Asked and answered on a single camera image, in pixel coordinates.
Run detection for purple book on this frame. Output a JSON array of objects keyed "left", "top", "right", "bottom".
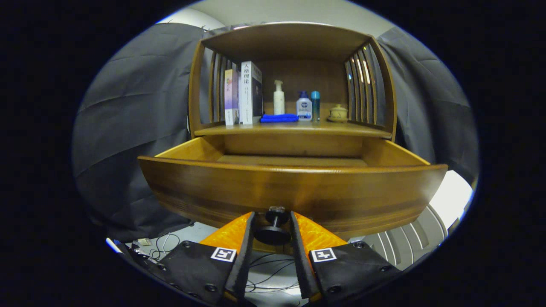
[{"left": 224, "top": 69, "right": 240, "bottom": 126}]

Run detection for black floor cables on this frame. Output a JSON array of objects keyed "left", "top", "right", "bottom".
[{"left": 151, "top": 232, "right": 299, "bottom": 295}]

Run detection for yellow lidded teacup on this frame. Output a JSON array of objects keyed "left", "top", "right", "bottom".
[{"left": 328, "top": 104, "right": 349, "bottom": 123}]

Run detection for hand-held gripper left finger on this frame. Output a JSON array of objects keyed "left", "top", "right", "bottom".
[{"left": 124, "top": 211, "right": 256, "bottom": 305}]

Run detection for white table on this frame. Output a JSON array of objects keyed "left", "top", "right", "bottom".
[{"left": 429, "top": 170, "right": 475, "bottom": 231}]

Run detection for brown wooden cabinet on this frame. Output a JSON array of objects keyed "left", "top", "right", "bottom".
[{"left": 189, "top": 22, "right": 398, "bottom": 141}]

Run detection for black backdrop cloth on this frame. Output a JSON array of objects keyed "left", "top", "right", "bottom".
[{"left": 72, "top": 22, "right": 479, "bottom": 243}]

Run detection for brown wooden drawer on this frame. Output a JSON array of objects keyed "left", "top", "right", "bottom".
[{"left": 137, "top": 136, "right": 448, "bottom": 246}]

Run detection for thick white book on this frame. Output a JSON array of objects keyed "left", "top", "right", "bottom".
[{"left": 239, "top": 61, "right": 263, "bottom": 125}]

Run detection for grey ribbed panel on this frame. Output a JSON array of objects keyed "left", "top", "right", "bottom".
[{"left": 363, "top": 205, "right": 448, "bottom": 271}]

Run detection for white pump bottle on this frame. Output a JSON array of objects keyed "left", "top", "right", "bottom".
[{"left": 273, "top": 80, "right": 285, "bottom": 115}]

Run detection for wooden countertop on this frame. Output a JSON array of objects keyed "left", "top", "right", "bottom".
[{"left": 194, "top": 119, "right": 392, "bottom": 139}]

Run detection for white bottle with blue cap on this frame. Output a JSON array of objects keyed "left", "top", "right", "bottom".
[{"left": 296, "top": 90, "right": 313, "bottom": 122}]

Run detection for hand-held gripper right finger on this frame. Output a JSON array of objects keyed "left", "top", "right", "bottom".
[{"left": 290, "top": 211, "right": 401, "bottom": 301}]

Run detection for blue folded cloth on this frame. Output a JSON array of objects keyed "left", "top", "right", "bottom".
[{"left": 260, "top": 113, "right": 299, "bottom": 123}]

